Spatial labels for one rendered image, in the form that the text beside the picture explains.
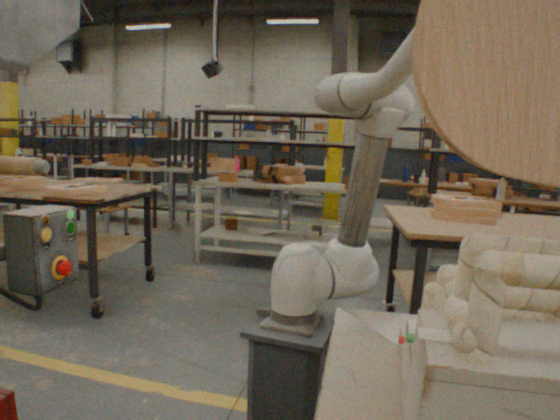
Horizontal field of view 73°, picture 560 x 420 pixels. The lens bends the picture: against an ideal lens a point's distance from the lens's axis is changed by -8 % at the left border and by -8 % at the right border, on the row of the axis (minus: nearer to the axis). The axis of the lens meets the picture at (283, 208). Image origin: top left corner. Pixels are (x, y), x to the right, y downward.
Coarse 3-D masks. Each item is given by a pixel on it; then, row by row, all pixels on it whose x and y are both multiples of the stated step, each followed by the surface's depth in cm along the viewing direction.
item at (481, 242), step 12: (468, 240) 44; (480, 240) 43; (492, 240) 43; (504, 240) 43; (516, 240) 43; (528, 240) 42; (540, 240) 42; (552, 240) 42; (480, 252) 43; (528, 252) 42; (540, 252) 41; (552, 252) 41
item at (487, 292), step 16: (480, 272) 36; (480, 288) 36; (496, 288) 35; (480, 304) 36; (496, 304) 36; (480, 320) 36; (496, 320) 36; (480, 336) 36; (496, 336) 36; (480, 352) 36
